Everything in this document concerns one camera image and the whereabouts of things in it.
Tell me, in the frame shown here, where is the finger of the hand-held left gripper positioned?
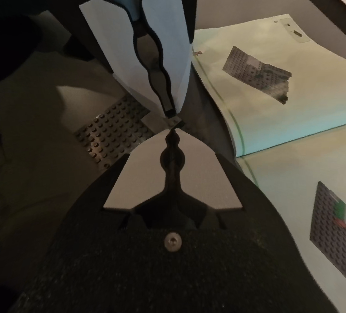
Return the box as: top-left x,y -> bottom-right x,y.
78,0 -> 167,115
141,0 -> 193,118

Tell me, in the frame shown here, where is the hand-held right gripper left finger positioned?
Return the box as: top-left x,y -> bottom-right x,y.
103,128 -> 174,214

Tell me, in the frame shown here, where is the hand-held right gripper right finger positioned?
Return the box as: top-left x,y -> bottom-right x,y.
174,128 -> 243,212

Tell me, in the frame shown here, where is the grey studded brick baseplate model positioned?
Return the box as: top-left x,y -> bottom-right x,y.
74,94 -> 163,172

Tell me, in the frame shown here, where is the small grey brick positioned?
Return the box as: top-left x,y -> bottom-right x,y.
163,116 -> 182,130

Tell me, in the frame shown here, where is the open white instruction booklet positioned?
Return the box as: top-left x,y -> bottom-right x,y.
190,13 -> 346,313

